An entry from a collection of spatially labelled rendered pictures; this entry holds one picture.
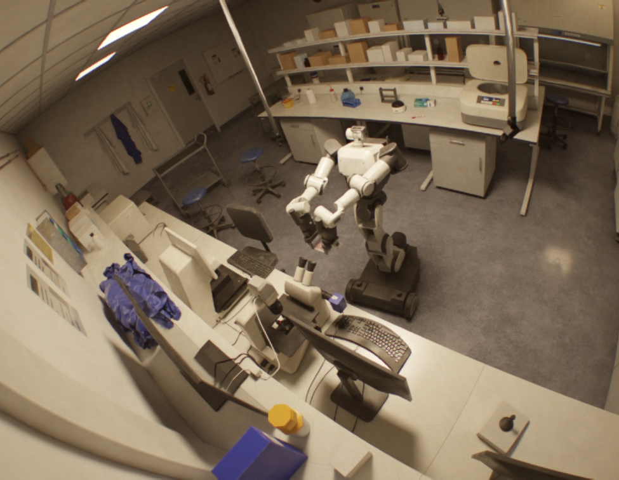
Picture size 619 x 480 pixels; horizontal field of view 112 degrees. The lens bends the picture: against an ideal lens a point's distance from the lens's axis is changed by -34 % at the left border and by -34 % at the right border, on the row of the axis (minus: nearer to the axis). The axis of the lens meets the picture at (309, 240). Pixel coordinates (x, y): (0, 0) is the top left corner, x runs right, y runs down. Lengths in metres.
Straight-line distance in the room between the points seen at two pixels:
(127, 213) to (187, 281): 1.74
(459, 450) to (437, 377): 0.39
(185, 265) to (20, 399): 1.48
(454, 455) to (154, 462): 1.21
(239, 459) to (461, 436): 1.04
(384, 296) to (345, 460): 1.78
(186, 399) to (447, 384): 1.18
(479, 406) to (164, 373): 1.44
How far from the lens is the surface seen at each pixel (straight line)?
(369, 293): 2.59
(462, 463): 1.56
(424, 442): 1.55
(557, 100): 4.59
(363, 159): 1.80
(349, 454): 0.97
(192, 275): 1.92
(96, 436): 0.63
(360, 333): 1.75
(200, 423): 1.30
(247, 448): 0.83
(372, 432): 1.58
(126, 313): 1.64
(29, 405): 0.56
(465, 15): 5.21
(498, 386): 1.65
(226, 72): 8.18
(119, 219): 3.49
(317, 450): 1.08
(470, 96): 3.06
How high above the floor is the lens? 2.29
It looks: 41 degrees down
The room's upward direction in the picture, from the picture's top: 24 degrees counter-clockwise
